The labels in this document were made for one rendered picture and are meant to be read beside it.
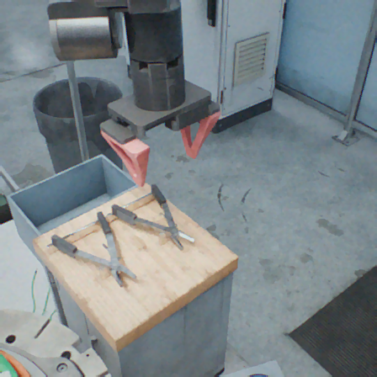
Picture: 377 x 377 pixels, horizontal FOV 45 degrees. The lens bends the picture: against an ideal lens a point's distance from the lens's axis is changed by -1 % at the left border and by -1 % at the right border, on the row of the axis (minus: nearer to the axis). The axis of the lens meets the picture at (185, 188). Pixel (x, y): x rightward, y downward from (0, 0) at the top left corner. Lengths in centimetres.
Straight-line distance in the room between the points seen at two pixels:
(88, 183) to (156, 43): 38
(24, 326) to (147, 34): 32
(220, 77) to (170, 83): 215
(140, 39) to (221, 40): 209
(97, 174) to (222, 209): 152
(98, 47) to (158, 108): 9
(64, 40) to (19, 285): 62
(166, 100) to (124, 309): 24
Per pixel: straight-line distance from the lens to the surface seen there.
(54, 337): 51
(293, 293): 195
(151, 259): 59
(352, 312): 194
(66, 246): 58
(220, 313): 67
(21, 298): 96
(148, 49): 47
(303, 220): 226
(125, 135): 50
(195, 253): 60
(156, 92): 49
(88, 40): 47
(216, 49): 255
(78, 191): 79
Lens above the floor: 151
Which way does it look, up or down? 39 degrees down
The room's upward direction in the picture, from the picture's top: straight up
